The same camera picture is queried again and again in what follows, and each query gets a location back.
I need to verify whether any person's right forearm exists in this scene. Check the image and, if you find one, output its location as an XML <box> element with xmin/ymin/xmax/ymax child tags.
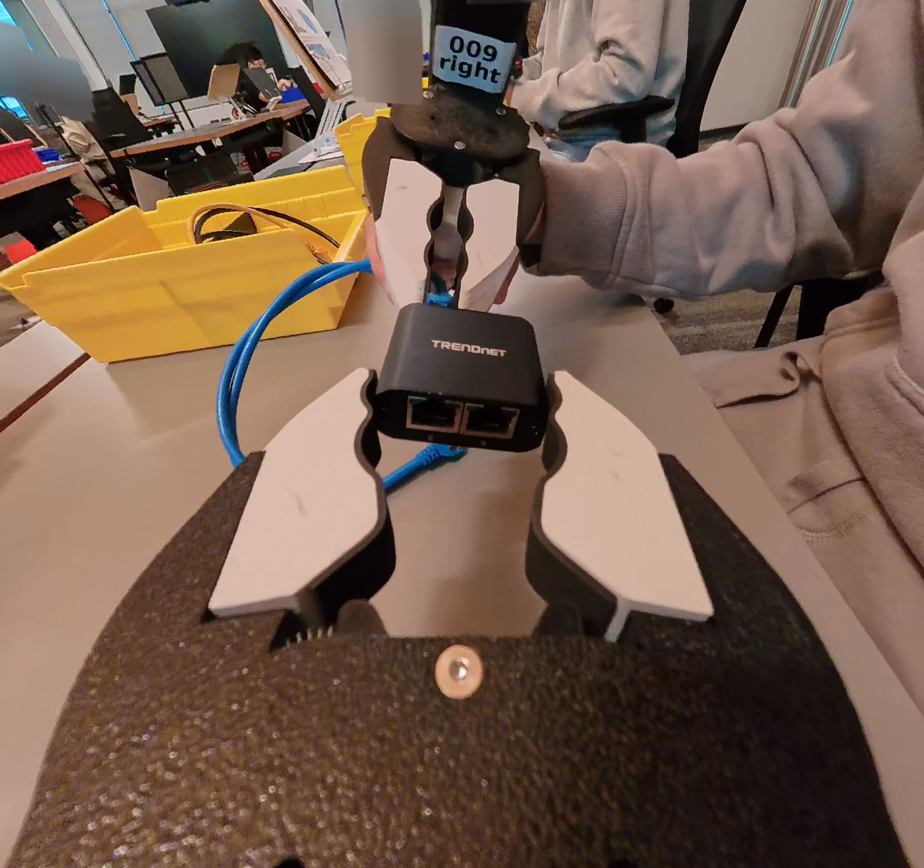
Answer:
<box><xmin>538</xmin><ymin>0</ymin><xmax>924</xmax><ymax>298</ymax></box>

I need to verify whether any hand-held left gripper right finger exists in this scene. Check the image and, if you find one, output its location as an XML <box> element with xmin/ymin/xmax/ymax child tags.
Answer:
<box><xmin>526</xmin><ymin>370</ymin><xmax>716</xmax><ymax>641</ymax></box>

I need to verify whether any blue ethernet cable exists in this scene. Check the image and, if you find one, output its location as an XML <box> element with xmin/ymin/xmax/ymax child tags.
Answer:
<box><xmin>217</xmin><ymin>261</ymin><xmax>469</xmax><ymax>490</ymax></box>

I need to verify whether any large black screen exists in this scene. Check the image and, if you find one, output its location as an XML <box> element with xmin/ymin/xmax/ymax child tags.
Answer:
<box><xmin>146</xmin><ymin>0</ymin><xmax>290</xmax><ymax>100</ymax></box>

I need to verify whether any person's right hand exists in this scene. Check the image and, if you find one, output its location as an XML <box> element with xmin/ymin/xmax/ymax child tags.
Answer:
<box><xmin>491</xmin><ymin>248</ymin><xmax>526</xmax><ymax>307</ymax></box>

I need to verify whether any black power cable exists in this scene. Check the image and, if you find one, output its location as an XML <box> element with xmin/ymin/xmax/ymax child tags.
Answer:
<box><xmin>191</xmin><ymin>205</ymin><xmax>340</xmax><ymax>248</ymax></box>

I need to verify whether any stack of yellow plastic bins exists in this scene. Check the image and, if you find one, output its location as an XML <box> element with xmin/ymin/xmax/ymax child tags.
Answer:
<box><xmin>334</xmin><ymin>108</ymin><xmax>394</xmax><ymax>186</ymax></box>

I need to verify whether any instruction sheet board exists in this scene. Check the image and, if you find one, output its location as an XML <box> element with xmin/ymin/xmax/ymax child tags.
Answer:
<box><xmin>222</xmin><ymin>0</ymin><xmax>356</xmax><ymax>102</ymax></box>

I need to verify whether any yellow ethernet cable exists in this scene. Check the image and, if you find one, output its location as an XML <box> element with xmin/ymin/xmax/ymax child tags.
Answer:
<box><xmin>189</xmin><ymin>202</ymin><xmax>340</xmax><ymax>264</ymax></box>

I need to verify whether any black office chair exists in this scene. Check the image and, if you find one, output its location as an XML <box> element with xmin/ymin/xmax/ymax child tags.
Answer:
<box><xmin>559</xmin><ymin>0</ymin><xmax>773</xmax><ymax>161</ymax></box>

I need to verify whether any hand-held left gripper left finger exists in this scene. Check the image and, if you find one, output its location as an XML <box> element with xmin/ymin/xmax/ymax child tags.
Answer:
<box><xmin>208</xmin><ymin>368</ymin><xmax>397</xmax><ymax>620</ymax></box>

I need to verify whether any background office table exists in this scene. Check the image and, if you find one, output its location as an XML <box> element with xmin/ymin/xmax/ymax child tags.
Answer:
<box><xmin>108</xmin><ymin>103</ymin><xmax>311</xmax><ymax>183</ymax></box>

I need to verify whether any red plastic bin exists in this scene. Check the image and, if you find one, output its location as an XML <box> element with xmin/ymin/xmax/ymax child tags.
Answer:
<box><xmin>0</xmin><ymin>140</ymin><xmax>39</xmax><ymax>183</ymax></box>

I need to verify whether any person's grey hoodie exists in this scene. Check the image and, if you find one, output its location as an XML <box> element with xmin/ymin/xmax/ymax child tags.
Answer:
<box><xmin>682</xmin><ymin>272</ymin><xmax>924</xmax><ymax>674</ymax></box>

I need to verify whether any yellow plastic bin with divider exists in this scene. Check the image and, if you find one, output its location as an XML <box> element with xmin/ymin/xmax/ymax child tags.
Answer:
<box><xmin>0</xmin><ymin>164</ymin><xmax>375</xmax><ymax>365</ymax></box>

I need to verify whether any grey desk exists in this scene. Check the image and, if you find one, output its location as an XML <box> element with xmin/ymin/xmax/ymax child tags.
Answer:
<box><xmin>0</xmin><ymin>272</ymin><xmax>924</xmax><ymax>868</ymax></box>

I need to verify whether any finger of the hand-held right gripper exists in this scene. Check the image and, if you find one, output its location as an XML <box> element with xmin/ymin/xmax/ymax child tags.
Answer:
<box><xmin>458</xmin><ymin>181</ymin><xmax>522</xmax><ymax>308</ymax></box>
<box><xmin>374</xmin><ymin>159</ymin><xmax>445</xmax><ymax>308</ymax></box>

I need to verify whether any black network switch box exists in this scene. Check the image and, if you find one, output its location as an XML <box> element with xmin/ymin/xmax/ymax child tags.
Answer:
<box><xmin>375</xmin><ymin>305</ymin><xmax>547</xmax><ymax>453</ymax></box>

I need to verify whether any black computer monitor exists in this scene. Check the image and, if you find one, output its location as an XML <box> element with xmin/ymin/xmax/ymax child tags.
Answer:
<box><xmin>130</xmin><ymin>52</ymin><xmax>190</xmax><ymax>109</ymax></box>

